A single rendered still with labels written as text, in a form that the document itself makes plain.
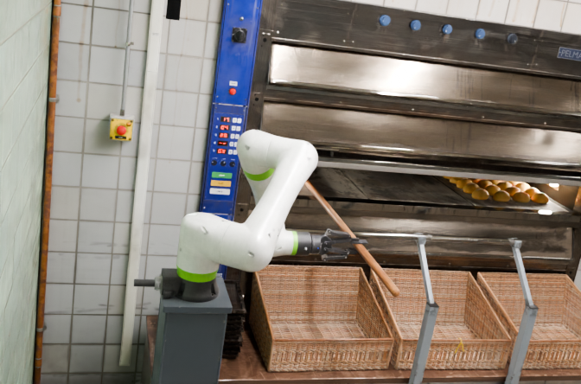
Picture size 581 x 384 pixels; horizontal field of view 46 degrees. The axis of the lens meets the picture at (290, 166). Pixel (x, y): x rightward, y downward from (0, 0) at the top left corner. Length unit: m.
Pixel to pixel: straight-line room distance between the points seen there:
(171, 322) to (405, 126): 1.64
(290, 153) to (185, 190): 0.96
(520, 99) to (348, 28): 0.95
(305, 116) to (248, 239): 1.23
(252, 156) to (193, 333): 0.60
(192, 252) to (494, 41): 1.92
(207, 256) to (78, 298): 1.33
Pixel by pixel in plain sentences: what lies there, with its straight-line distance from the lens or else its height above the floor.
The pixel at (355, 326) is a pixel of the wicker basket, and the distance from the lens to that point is 3.41.
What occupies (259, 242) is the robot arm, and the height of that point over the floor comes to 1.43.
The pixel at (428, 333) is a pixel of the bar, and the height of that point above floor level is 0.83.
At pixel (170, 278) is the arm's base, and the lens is 2.09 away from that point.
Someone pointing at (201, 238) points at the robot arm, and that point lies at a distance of 2.01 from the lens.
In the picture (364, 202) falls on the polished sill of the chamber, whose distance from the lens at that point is 3.30.
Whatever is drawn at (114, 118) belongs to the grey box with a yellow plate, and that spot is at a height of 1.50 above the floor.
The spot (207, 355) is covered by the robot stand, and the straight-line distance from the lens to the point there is 2.17.
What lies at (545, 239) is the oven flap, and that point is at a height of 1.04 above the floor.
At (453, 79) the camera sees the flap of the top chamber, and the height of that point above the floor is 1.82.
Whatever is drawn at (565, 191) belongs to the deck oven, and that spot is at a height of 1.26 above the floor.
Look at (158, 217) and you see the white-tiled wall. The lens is 3.11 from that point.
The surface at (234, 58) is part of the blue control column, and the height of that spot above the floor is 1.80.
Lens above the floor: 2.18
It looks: 16 degrees down
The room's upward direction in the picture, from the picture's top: 9 degrees clockwise
